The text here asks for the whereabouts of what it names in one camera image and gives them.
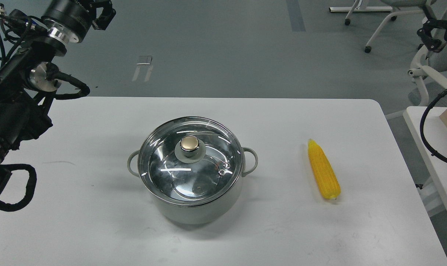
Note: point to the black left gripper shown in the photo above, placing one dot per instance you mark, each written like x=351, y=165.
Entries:
x=100, y=11

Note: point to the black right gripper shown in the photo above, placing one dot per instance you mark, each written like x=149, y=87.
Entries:
x=433, y=35

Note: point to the glass pot lid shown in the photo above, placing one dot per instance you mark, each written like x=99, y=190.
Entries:
x=190, y=161

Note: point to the yellow corn cob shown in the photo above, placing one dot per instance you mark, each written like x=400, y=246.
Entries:
x=323, y=172

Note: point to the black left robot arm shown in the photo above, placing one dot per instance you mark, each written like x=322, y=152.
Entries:
x=30, y=82

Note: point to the grey steel cooking pot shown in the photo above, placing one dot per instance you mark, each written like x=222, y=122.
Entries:
x=203, y=213

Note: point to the white office chair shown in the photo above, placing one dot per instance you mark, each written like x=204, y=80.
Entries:
x=427, y=64

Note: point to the white side table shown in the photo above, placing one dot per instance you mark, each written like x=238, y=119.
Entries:
x=436, y=134

